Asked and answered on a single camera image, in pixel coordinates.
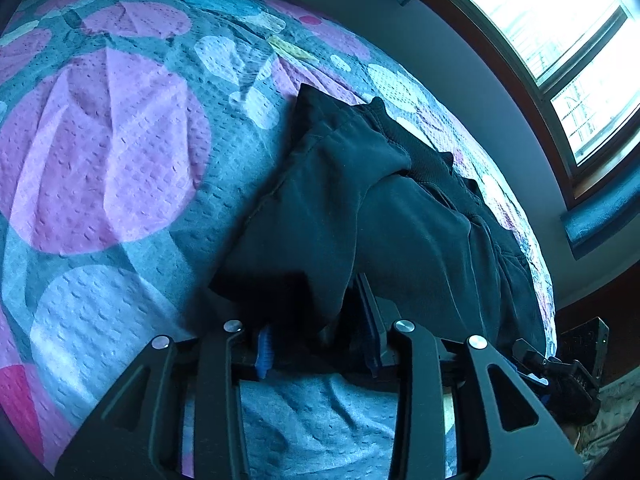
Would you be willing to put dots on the right blue curtain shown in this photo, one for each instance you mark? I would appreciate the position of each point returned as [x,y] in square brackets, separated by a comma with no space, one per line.
[590,224]

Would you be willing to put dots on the black zip jacket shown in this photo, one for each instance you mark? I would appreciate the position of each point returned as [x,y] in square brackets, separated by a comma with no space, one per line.
[359,194]

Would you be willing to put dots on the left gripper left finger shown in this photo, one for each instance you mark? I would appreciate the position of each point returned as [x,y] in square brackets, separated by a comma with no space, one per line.
[136,430]

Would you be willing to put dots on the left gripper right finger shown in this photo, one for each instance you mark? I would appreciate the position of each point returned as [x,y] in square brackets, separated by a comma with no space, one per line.
[503,431]

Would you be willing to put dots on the colourful dotted bedspread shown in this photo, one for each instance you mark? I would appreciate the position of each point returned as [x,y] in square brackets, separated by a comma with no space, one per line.
[134,136]

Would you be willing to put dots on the wooden framed window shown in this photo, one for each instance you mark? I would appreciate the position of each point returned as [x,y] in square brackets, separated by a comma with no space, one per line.
[572,69]

